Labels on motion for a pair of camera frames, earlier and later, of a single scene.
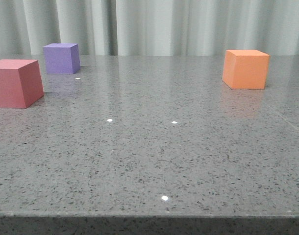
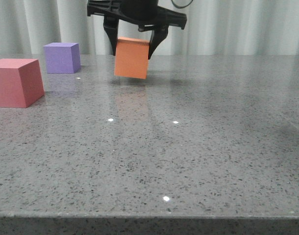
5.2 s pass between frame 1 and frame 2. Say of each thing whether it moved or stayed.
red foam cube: stayed
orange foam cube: moved
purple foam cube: stayed
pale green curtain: stayed
